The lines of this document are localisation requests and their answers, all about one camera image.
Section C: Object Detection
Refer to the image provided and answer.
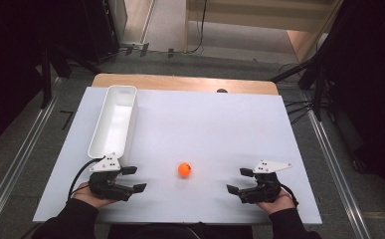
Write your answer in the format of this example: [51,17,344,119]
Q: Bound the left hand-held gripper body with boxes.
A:
[88,152,135,202]

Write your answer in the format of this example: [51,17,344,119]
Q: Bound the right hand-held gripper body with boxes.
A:
[239,159,293,205]

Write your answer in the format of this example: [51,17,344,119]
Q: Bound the orange ball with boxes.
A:
[177,161,193,178]

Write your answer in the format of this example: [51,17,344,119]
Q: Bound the long white plastic box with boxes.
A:
[87,85,138,167]

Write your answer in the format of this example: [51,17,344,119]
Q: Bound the person's left hand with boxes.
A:
[72,178,118,210]

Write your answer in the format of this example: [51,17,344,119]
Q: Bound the person's right hand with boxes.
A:
[256,187,296,215]

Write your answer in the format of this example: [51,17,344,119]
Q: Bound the white board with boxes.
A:
[33,86,323,226]

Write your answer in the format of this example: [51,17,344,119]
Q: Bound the wooden table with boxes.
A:
[91,73,280,97]

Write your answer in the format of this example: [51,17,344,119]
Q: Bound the black metal stand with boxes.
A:
[40,41,105,110]
[269,54,334,122]

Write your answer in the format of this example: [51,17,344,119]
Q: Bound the right hand-held gripper black cable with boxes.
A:
[279,183,299,209]

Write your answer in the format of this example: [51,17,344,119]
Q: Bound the hand-held gripper black cable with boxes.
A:
[67,157,103,202]
[279,183,299,209]

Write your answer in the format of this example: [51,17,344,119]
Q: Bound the left hand-held gripper black cable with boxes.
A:
[67,157,103,202]

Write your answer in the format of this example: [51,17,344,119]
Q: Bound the metal floor rail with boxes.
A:
[0,77,64,235]
[306,109,373,239]

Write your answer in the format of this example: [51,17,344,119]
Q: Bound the bundle of black floor cables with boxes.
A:
[284,99,315,125]

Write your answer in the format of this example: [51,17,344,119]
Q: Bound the hanging black cable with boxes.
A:
[183,0,210,55]

